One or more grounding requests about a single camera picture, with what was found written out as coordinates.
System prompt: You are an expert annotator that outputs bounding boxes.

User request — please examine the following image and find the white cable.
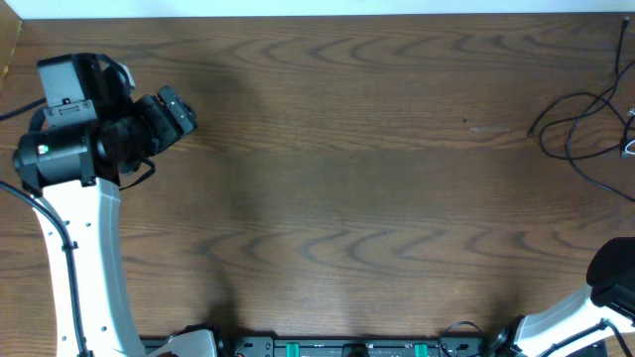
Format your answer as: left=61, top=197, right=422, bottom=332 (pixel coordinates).
left=623, top=106, right=635, bottom=156

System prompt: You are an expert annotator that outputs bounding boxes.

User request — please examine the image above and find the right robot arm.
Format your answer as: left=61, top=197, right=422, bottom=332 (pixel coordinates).
left=484, top=237, right=634, bottom=357

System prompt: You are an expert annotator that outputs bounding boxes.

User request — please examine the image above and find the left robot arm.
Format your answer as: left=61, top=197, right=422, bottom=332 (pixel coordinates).
left=13, top=53, right=197, bottom=356

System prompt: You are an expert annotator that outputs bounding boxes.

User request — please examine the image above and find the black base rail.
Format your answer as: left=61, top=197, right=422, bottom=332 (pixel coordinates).
left=141, top=320, right=502, bottom=357

